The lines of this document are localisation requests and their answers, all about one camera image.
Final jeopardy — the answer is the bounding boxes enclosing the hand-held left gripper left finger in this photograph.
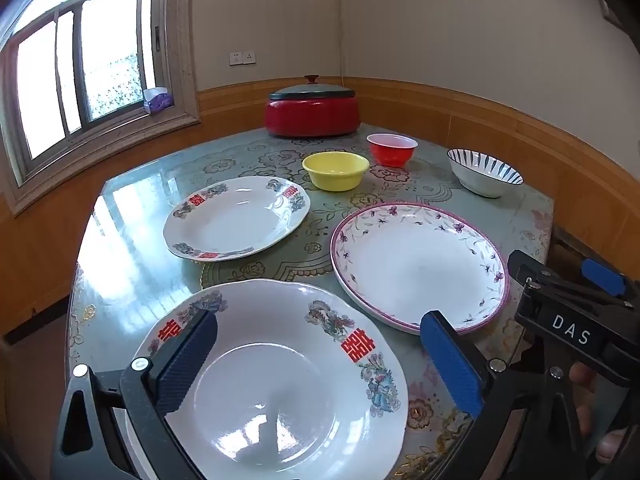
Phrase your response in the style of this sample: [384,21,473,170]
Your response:
[50,309,220,480]

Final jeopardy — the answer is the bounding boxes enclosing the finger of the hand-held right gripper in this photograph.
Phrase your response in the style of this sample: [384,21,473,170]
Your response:
[507,249,554,287]
[581,258,629,297]

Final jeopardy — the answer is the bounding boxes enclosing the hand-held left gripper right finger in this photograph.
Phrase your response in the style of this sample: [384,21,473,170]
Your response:
[420,310,601,480]

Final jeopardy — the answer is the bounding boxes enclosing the white bowl with blue stripes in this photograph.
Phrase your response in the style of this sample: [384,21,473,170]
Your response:
[446,148,524,198]

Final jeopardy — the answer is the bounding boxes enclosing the white plate with dragon print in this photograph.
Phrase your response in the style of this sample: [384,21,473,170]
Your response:
[163,176,311,262]
[125,280,409,480]

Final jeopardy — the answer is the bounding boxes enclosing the pink rimmed floral plate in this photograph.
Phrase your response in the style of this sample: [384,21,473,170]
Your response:
[331,202,511,336]

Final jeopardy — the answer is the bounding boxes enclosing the red plastic bowl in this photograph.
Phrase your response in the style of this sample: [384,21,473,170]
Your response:
[366,133,418,167]

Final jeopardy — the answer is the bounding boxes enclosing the yellow plastic bowl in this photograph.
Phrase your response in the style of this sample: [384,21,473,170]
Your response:
[302,152,371,192]

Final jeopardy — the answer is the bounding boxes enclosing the person's right hand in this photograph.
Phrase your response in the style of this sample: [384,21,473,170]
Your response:
[570,362,626,464]

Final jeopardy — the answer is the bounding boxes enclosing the purple tissue box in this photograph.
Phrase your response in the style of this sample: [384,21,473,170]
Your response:
[142,87,176,113]

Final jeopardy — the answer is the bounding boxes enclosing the red electric pot with lid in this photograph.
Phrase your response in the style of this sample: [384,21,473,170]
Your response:
[265,75,362,138]

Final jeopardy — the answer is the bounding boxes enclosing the window with stone frame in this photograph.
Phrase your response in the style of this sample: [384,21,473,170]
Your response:
[0,0,202,217]

